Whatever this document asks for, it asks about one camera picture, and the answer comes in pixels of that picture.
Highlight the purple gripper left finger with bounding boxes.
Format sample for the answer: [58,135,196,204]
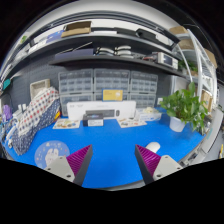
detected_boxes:
[45,145,93,186]

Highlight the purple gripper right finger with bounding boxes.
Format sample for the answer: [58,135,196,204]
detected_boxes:
[135,145,182,184]

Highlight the white computer mouse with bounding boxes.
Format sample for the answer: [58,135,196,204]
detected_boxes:
[146,142,160,153]

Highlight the round cartoon mouse pad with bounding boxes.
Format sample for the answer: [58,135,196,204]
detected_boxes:
[34,140,70,169]

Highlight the blue table mat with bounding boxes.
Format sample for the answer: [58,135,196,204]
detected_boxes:
[3,115,203,188]

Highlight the left picture card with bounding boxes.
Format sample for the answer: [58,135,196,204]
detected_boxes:
[53,119,80,129]

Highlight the picture card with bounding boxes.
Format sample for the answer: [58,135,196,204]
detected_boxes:
[53,119,80,129]
[117,118,146,128]

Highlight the white plant pot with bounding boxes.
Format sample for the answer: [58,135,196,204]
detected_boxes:
[169,117,185,132]

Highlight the small black box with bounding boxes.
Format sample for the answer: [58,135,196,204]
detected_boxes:
[83,114,104,127]

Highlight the right picture card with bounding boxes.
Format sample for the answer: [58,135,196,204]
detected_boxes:
[117,118,146,128]

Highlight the clear plastic container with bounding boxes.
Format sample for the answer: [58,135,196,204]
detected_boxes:
[135,107,161,121]

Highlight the white keyboard box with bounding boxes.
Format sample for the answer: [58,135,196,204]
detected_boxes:
[67,101,136,120]

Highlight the patterned fabric cover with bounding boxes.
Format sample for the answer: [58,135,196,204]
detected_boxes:
[12,87,60,155]

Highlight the green potted plant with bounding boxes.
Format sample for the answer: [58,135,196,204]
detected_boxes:
[160,82,208,134]

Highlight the yellow card box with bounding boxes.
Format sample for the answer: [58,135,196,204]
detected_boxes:
[103,89,123,101]

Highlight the left grey drawer cabinet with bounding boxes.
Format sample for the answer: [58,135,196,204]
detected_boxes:
[58,69,93,116]

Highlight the grey drawer cabinet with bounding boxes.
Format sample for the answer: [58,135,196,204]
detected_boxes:
[129,71,158,108]
[58,69,93,116]
[94,68,130,101]

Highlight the right grey drawer cabinet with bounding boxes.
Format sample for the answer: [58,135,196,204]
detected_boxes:
[129,71,158,108]

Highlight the white framed board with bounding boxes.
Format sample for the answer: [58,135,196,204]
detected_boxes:
[30,79,50,98]

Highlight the middle grey drawer cabinet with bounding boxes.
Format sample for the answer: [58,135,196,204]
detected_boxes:
[94,68,130,101]

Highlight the lower black shelf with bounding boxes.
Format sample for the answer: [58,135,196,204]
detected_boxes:
[48,55,182,77]

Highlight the black shelf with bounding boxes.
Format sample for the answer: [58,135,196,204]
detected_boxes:
[5,27,180,72]
[48,55,182,77]

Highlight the white electronic instrument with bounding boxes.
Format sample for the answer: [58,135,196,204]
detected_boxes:
[157,52,178,69]

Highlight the white metal rack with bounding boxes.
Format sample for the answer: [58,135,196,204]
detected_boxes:
[176,30,217,110]

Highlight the upper black shelf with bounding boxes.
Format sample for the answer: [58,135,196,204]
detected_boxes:
[5,27,180,72]

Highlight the cardboard box on shelf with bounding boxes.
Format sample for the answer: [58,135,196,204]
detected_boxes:
[61,21,91,38]

